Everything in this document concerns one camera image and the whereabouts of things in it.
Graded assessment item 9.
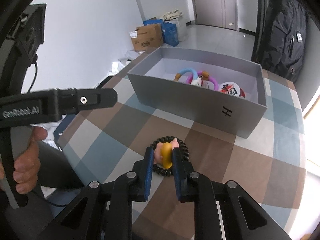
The purple silicone bracelet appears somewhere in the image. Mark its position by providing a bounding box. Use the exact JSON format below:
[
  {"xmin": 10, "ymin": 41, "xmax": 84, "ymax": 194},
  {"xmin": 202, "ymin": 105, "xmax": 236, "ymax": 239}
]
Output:
[{"xmin": 186, "ymin": 70, "xmax": 219, "ymax": 91}]

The white China flag badge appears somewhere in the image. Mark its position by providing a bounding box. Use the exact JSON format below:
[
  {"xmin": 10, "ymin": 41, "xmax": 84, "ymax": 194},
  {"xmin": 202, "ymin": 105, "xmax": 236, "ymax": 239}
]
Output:
[{"xmin": 218, "ymin": 81, "xmax": 246, "ymax": 98}]

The blue silicone bracelet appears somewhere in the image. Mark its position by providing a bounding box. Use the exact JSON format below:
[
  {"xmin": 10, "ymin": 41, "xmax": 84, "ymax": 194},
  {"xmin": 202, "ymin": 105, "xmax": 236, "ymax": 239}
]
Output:
[{"xmin": 174, "ymin": 67, "xmax": 200, "ymax": 82}]

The person left hand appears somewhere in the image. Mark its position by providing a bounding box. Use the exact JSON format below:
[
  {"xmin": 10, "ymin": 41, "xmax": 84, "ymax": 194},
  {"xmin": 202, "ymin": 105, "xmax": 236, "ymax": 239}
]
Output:
[{"xmin": 13, "ymin": 126, "xmax": 48, "ymax": 194}]

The checkered tablecloth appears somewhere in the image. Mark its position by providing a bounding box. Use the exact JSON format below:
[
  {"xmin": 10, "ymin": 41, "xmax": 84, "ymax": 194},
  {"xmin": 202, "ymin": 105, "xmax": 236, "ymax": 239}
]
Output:
[{"xmin": 56, "ymin": 51, "xmax": 307, "ymax": 240}]

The grey open cardboard box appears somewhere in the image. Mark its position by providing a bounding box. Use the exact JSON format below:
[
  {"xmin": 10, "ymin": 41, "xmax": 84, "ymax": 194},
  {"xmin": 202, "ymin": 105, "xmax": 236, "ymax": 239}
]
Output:
[{"xmin": 127, "ymin": 47, "xmax": 267, "ymax": 138}]

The white plastic bag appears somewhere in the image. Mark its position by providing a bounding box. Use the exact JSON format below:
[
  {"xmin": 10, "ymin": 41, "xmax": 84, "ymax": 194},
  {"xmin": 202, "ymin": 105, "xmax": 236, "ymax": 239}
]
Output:
[{"xmin": 107, "ymin": 50, "xmax": 144, "ymax": 76}]

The brown cardboard box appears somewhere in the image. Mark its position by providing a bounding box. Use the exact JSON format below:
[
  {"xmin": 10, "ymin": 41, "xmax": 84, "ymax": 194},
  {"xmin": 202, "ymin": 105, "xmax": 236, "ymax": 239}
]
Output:
[{"xmin": 130, "ymin": 24, "xmax": 164, "ymax": 51}]

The blue cardboard box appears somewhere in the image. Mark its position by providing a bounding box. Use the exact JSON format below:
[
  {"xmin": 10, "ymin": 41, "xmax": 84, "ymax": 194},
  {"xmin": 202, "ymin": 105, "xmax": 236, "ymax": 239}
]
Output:
[{"xmin": 143, "ymin": 18, "xmax": 179, "ymax": 47}]

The beige tote bag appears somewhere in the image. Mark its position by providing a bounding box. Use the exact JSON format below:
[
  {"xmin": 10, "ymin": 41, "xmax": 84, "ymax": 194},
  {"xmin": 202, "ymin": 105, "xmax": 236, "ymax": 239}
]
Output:
[{"xmin": 161, "ymin": 9, "xmax": 183, "ymax": 21}]

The black backpack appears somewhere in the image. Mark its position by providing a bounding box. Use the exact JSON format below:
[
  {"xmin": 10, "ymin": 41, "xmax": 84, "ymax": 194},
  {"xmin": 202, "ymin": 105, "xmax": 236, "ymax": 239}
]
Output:
[{"xmin": 258, "ymin": 0, "xmax": 308, "ymax": 83}]

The grey door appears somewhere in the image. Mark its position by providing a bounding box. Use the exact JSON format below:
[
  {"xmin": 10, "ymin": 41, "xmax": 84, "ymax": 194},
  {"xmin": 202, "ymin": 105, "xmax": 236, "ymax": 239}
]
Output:
[{"xmin": 192, "ymin": 0, "xmax": 239, "ymax": 31}]

